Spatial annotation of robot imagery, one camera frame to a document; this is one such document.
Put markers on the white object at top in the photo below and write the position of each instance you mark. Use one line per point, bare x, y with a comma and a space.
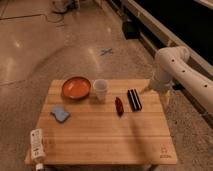
62, 6

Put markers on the black box on floor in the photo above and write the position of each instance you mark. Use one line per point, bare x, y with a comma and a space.
130, 30

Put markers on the black striped block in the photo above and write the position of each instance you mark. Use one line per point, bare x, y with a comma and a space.
134, 100

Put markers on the white ceramic cup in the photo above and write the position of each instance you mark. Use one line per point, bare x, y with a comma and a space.
100, 87

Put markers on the blue sponge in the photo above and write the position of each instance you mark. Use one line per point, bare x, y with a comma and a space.
60, 114

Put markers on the white tube bottle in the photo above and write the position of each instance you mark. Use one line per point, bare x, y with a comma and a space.
37, 149

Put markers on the long white rail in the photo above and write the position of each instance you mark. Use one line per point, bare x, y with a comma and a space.
167, 37

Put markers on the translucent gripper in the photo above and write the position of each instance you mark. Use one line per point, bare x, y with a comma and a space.
145, 89

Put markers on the orange ceramic bowl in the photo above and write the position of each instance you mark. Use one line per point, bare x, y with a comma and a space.
76, 87

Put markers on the wooden table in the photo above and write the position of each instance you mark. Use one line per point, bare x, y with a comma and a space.
95, 134

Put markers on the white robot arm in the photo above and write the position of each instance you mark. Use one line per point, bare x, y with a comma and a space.
171, 63

